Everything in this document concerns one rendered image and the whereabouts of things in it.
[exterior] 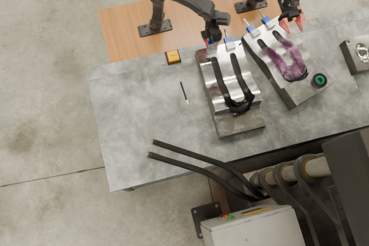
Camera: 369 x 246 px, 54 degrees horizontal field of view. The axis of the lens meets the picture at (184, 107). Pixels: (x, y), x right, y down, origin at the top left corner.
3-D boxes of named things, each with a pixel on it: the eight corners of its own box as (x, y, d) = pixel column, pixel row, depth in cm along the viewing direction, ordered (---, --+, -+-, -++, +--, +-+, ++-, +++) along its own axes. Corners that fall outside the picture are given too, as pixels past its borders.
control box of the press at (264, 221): (184, 210, 264) (207, 219, 122) (224, 199, 268) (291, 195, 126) (192, 241, 259) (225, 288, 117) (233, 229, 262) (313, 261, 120)
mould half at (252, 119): (194, 56, 209) (196, 46, 196) (237, 46, 212) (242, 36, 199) (218, 139, 197) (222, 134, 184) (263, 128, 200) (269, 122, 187)
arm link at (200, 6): (218, 2, 177) (161, -27, 167) (213, 18, 174) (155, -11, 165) (207, 11, 188) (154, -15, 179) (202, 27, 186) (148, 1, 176)
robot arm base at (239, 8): (271, -1, 212) (267, -11, 214) (239, 7, 210) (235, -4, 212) (267, 6, 220) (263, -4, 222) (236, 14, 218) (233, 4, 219)
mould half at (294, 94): (240, 40, 213) (244, 32, 203) (275, 20, 218) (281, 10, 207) (289, 110, 204) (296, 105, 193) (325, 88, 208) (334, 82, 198)
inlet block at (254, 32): (239, 23, 213) (241, 18, 208) (246, 19, 214) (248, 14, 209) (251, 40, 210) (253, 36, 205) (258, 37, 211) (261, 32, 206)
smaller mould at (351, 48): (339, 45, 216) (345, 39, 209) (362, 39, 217) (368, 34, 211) (351, 76, 211) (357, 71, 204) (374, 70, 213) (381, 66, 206)
